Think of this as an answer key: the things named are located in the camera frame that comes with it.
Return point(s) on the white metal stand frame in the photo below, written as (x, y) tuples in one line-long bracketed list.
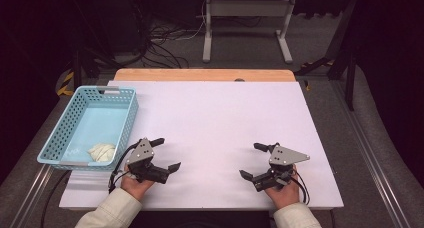
[(246, 8)]

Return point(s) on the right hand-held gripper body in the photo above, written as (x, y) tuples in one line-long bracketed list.
[(285, 156)]

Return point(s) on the aluminium floor rail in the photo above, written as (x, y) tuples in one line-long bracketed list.
[(31, 198), (376, 168)]

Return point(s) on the light blue perforated plastic basket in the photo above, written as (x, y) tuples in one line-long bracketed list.
[(100, 121)]

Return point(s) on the white table board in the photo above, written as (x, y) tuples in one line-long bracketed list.
[(206, 128)]

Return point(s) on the person's right hand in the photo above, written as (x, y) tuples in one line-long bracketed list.
[(284, 195)]

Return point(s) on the black metal stand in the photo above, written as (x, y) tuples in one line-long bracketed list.
[(349, 88)]

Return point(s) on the person's left hand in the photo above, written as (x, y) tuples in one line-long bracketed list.
[(135, 187)]

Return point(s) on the white crumpled cloth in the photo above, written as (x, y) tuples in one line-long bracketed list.
[(101, 152)]

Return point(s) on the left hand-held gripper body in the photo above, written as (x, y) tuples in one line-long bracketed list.
[(141, 153)]

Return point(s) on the yellow black hazard tape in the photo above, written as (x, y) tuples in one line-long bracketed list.
[(65, 88)]

